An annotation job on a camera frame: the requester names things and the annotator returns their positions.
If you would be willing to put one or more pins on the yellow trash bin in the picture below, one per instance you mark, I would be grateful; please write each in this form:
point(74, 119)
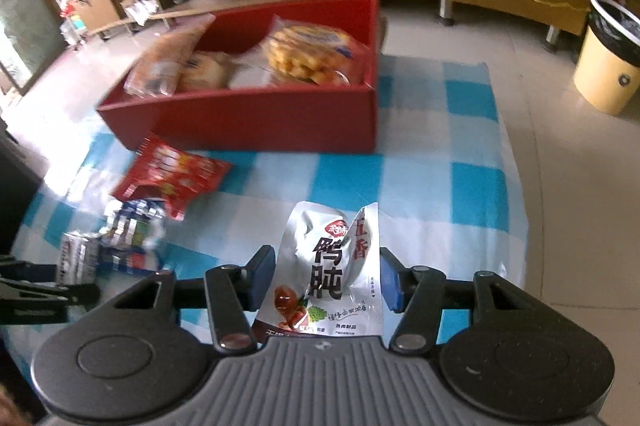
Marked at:
point(605, 65)

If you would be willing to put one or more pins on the white plastic bag bundle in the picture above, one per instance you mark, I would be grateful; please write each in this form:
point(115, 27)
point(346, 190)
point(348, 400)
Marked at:
point(140, 8)

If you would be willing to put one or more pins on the blue silver snack packet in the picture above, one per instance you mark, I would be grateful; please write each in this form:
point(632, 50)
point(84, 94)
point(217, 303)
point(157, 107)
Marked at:
point(132, 231)

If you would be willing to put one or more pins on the clear brown bread packet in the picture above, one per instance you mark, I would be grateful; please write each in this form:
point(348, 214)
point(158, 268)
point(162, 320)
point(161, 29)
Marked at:
point(160, 60)

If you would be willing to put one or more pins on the red cardboard box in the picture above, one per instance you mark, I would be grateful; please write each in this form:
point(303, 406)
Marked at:
point(240, 120)

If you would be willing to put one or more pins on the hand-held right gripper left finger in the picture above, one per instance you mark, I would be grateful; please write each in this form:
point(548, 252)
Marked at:
point(262, 271)

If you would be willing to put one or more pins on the blue white checked cloth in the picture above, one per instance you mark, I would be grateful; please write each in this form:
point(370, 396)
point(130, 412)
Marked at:
point(450, 186)

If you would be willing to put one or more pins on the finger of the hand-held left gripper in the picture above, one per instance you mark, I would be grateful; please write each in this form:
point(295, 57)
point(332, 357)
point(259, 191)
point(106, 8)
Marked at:
point(50, 298)
point(30, 268)

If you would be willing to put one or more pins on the round bread packet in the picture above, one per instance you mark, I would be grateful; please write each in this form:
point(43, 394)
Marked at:
point(205, 70)

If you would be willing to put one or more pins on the yellow cracker packet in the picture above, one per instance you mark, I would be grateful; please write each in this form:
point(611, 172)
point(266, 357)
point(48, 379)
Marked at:
point(310, 50)

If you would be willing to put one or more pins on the silver snack packet red label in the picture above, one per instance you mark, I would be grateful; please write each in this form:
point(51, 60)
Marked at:
point(320, 266)

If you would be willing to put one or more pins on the grey silver snack packet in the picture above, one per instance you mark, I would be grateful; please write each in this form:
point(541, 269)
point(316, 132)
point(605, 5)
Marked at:
point(80, 256)

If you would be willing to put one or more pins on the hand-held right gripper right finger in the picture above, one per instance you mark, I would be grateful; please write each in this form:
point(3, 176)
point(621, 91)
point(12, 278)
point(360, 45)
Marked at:
point(390, 283)

